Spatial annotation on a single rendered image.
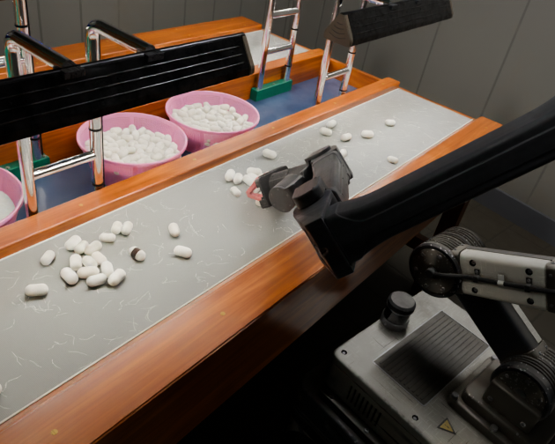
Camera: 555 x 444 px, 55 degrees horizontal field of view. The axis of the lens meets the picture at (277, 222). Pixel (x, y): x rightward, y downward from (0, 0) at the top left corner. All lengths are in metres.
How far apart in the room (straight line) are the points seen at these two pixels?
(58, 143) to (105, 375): 0.76
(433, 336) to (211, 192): 0.67
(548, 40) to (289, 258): 2.03
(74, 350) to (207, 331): 0.21
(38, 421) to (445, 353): 0.95
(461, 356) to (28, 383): 0.98
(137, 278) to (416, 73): 2.42
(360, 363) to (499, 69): 1.96
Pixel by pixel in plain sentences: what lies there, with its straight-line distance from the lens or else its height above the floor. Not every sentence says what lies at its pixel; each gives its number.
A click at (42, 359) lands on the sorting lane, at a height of 0.74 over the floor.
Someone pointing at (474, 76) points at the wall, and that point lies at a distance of 3.00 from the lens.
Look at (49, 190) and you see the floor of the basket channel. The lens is 1.37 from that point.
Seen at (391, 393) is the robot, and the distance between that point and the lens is 1.28.
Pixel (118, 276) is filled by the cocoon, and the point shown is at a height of 0.76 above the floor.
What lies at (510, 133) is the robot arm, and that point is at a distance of 0.59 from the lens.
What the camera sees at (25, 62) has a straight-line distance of 1.30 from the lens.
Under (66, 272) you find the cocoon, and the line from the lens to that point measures 1.01.
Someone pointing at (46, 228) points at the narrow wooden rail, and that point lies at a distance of 1.10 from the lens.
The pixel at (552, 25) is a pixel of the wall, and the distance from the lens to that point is 2.83.
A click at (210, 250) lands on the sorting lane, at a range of 1.09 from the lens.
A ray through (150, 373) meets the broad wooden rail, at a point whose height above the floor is 0.76.
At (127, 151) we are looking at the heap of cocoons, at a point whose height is 0.74.
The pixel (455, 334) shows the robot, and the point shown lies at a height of 0.48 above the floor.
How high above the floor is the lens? 1.43
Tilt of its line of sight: 36 degrees down
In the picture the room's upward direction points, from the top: 11 degrees clockwise
